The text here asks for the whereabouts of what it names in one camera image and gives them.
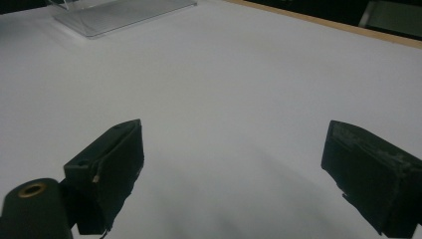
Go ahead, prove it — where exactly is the clear plastic container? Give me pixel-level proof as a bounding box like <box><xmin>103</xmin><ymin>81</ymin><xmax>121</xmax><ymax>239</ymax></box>
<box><xmin>46</xmin><ymin>0</ymin><xmax>198</xmax><ymax>40</ymax></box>

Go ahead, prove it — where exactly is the white metal stand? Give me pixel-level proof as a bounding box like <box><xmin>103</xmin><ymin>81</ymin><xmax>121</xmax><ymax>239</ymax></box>
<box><xmin>357</xmin><ymin>0</ymin><xmax>422</xmax><ymax>39</ymax></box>

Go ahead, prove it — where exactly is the wooden table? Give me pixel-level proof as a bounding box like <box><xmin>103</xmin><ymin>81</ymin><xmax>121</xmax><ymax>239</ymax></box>
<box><xmin>225</xmin><ymin>0</ymin><xmax>422</xmax><ymax>50</ymax></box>

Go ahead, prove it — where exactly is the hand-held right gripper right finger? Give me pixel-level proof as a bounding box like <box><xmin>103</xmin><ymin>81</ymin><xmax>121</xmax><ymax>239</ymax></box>
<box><xmin>320</xmin><ymin>119</ymin><xmax>422</xmax><ymax>239</ymax></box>

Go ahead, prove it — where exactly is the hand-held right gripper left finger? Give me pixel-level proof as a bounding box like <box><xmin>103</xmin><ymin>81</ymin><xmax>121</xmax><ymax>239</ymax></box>
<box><xmin>60</xmin><ymin>119</ymin><xmax>145</xmax><ymax>236</ymax></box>

